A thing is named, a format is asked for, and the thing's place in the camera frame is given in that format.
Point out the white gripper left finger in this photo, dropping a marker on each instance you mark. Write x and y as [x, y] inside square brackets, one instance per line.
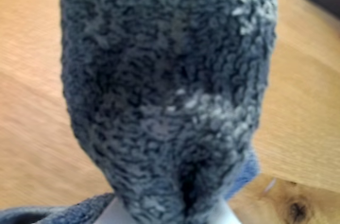
[110, 212]

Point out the small white paper scrap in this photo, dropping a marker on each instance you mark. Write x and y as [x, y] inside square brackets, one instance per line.
[269, 185]

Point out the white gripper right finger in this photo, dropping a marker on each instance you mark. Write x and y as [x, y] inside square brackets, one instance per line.
[229, 214]

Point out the blue-grey microfibre cloth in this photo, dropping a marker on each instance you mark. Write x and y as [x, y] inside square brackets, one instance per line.
[164, 75]

